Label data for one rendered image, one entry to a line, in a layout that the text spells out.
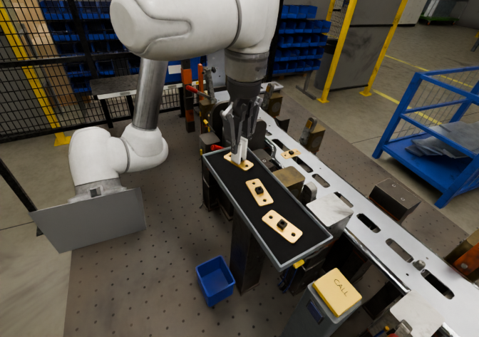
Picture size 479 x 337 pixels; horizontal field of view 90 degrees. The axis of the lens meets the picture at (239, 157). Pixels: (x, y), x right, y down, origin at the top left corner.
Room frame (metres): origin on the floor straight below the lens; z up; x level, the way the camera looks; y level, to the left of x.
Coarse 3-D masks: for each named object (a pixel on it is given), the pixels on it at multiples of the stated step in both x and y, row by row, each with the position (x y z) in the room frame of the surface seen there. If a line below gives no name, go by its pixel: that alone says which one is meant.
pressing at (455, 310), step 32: (224, 96) 1.27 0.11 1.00; (288, 160) 0.74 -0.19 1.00; (320, 160) 0.76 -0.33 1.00; (320, 192) 0.58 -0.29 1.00; (352, 192) 0.59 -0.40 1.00; (352, 224) 0.45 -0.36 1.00; (384, 224) 0.46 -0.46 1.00; (384, 256) 0.36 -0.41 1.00; (416, 256) 0.36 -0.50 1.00; (416, 288) 0.28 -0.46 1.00; (448, 288) 0.29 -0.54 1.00; (448, 320) 0.21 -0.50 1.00
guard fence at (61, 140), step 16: (0, 0) 2.04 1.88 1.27; (0, 16) 1.98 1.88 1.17; (0, 32) 1.97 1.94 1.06; (0, 48) 1.96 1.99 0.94; (16, 48) 1.98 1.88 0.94; (32, 80) 1.98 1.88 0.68; (0, 96) 1.88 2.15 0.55; (32, 96) 1.98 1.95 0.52; (0, 112) 1.85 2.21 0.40; (16, 112) 1.90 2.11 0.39; (32, 112) 1.95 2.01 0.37; (48, 112) 1.99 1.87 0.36; (0, 128) 1.82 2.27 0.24; (32, 128) 1.92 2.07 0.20; (48, 128) 1.97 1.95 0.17; (64, 144) 1.96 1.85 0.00
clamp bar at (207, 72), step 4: (204, 68) 1.09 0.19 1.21; (212, 68) 1.10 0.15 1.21; (204, 72) 1.07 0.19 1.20; (208, 72) 1.07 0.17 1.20; (212, 72) 1.11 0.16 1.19; (208, 76) 1.07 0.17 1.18; (208, 80) 1.07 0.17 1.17; (208, 84) 1.07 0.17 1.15; (212, 84) 1.08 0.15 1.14; (208, 88) 1.09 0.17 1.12; (212, 88) 1.08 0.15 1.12; (208, 92) 1.09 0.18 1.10; (212, 92) 1.08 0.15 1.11; (212, 96) 1.08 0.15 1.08
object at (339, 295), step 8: (336, 272) 0.22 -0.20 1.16; (320, 280) 0.20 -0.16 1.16; (328, 280) 0.21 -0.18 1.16; (336, 280) 0.21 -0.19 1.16; (344, 280) 0.21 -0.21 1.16; (320, 288) 0.19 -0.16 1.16; (328, 288) 0.19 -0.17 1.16; (336, 288) 0.19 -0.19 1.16; (344, 288) 0.19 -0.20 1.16; (352, 288) 0.19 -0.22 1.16; (328, 296) 0.18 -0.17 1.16; (336, 296) 0.18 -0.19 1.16; (344, 296) 0.18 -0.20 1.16; (352, 296) 0.18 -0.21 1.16; (360, 296) 0.18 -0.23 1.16; (328, 304) 0.17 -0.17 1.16; (336, 304) 0.17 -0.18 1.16; (344, 304) 0.17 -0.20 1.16; (352, 304) 0.17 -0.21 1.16; (336, 312) 0.15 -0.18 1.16
